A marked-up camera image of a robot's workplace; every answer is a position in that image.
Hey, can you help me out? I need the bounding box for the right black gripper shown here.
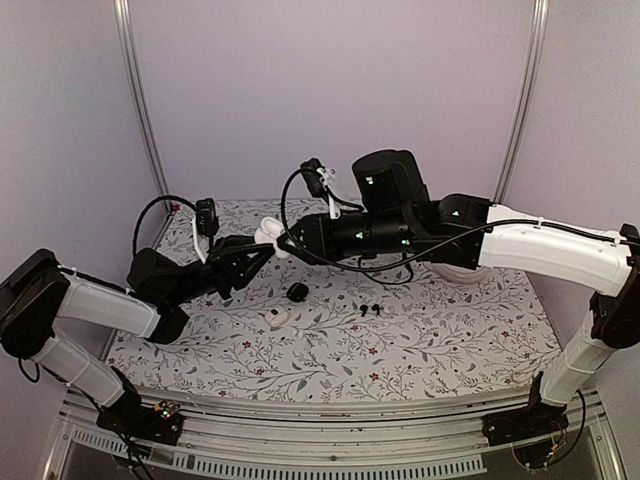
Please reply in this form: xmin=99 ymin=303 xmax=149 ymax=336
xmin=275 ymin=213 xmax=414 ymax=267

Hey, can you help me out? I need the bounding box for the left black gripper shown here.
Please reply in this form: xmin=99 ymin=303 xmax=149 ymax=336
xmin=166 ymin=235 xmax=276 ymax=306

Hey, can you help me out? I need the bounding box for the white earbud case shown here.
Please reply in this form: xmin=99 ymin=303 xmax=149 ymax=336
xmin=254 ymin=217 xmax=291 ymax=260

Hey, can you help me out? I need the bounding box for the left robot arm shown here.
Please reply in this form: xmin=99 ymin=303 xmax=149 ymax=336
xmin=1 ymin=235 xmax=275 ymax=434

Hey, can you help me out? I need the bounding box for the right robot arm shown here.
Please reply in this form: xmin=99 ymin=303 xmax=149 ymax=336
xmin=277 ymin=150 xmax=639 ymax=436

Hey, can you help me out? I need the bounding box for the black earbud case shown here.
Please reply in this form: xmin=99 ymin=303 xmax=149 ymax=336
xmin=286 ymin=282 xmax=309 ymax=303

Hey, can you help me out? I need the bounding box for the cream earbud case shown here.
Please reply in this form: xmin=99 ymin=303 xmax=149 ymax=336
xmin=265 ymin=308 xmax=289 ymax=328

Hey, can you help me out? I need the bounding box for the floral table cloth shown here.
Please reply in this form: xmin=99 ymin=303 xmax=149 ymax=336
xmin=102 ymin=198 xmax=566 ymax=404

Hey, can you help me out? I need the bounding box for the beige plate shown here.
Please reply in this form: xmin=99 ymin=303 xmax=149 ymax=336
xmin=431 ymin=263 xmax=492 ymax=285

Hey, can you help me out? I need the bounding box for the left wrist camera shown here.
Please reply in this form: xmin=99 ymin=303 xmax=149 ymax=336
xmin=191 ymin=198 xmax=219 ymax=263

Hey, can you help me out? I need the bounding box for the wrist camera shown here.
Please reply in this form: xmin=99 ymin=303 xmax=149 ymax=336
xmin=300 ymin=158 xmax=341 ymax=220
xmin=191 ymin=198 xmax=219 ymax=263

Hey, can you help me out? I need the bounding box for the left camera cable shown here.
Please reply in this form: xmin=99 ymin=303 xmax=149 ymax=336
xmin=130 ymin=194 xmax=199 ymax=254

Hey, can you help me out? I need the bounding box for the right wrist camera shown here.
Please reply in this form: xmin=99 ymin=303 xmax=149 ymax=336
xmin=300 ymin=158 xmax=341 ymax=220

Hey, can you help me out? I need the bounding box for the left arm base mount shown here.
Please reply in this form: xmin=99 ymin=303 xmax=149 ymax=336
xmin=96 ymin=398 xmax=185 ymax=446

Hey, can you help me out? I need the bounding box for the aluminium front rail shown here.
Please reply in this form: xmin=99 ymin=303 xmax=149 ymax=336
xmin=43 ymin=388 xmax=627 ymax=479

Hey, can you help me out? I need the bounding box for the left aluminium frame post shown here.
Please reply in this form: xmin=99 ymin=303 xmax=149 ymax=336
xmin=113 ymin=0 xmax=170 ymax=195

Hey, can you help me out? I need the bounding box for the aluminium frame post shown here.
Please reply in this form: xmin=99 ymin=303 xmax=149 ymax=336
xmin=113 ymin=0 xmax=170 ymax=195
xmin=492 ymin=0 xmax=550 ymax=204

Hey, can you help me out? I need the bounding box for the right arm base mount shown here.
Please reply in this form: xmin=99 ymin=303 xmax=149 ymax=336
xmin=481 ymin=403 xmax=569 ymax=446

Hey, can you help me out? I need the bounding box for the right aluminium frame post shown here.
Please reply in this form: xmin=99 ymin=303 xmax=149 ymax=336
xmin=492 ymin=0 xmax=550 ymax=204

